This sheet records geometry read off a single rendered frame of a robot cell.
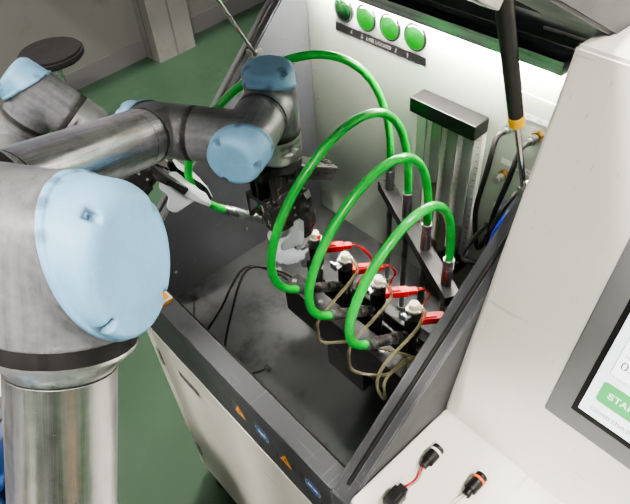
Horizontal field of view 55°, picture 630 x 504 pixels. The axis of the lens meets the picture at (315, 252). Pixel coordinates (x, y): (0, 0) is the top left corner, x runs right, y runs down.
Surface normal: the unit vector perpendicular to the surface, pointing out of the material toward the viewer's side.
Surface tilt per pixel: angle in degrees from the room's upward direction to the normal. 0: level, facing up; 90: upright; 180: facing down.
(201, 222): 90
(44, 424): 61
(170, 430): 0
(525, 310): 76
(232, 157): 90
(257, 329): 0
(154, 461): 0
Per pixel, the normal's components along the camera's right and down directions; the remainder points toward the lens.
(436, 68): -0.74, 0.51
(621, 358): -0.74, 0.33
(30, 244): -0.23, -0.04
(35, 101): 0.22, 0.37
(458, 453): -0.07, -0.71
